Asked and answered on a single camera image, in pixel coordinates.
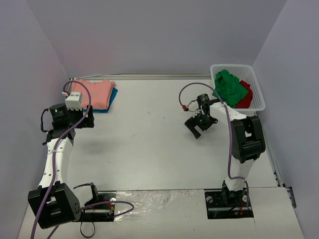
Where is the pink t shirt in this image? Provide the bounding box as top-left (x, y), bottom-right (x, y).
top-left (72, 79), bottom-right (116, 110)

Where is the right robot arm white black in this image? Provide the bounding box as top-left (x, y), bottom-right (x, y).
top-left (184, 94), bottom-right (266, 206)

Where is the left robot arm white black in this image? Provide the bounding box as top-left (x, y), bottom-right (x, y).
top-left (28, 103), bottom-right (94, 229)

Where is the green t shirt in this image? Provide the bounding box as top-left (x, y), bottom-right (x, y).
top-left (214, 69), bottom-right (247, 108)

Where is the red t shirt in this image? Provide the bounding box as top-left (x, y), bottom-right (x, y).
top-left (235, 81), bottom-right (253, 109)

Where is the blue folded t shirt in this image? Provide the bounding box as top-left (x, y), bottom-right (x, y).
top-left (90, 87), bottom-right (118, 113)

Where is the white plastic basket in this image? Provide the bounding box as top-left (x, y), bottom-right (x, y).
top-left (210, 64), bottom-right (266, 112)

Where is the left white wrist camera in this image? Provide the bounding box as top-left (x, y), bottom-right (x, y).
top-left (62, 92), bottom-right (83, 111)

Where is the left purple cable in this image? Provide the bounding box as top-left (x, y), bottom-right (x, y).
top-left (29, 80), bottom-right (135, 239)

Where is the purple cable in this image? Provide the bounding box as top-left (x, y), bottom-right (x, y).
top-left (29, 80), bottom-right (135, 239)
top-left (178, 82), bottom-right (251, 209)

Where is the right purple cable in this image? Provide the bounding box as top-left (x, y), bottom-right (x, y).
top-left (178, 82), bottom-right (251, 209)

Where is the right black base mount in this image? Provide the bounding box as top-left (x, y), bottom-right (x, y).
top-left (204, 189), bottom-right (254, 220)

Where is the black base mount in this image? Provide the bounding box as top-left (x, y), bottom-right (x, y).
top-left (80, 191), bottom-right (116, 223)
top-left (204, 189), bottom-right (254, 220)

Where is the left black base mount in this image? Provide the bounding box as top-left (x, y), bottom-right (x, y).
top-left (80, 191), bottom-right (116, 223)

